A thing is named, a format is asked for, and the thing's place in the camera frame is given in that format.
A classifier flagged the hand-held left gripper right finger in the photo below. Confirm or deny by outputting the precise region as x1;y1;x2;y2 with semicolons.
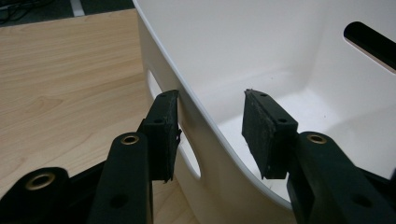
242;89;396;224

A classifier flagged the white metal stand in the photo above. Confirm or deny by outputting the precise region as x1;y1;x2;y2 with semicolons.
69;0;86;17

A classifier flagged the white plastic storage bin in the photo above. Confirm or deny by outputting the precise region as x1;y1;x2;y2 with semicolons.
132;0;396;224

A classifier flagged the bundle of floor cables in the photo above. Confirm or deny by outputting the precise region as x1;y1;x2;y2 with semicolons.
0;0;54;24

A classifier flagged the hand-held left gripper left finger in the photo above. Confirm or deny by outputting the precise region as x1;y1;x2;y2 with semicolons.
88;90;181;224

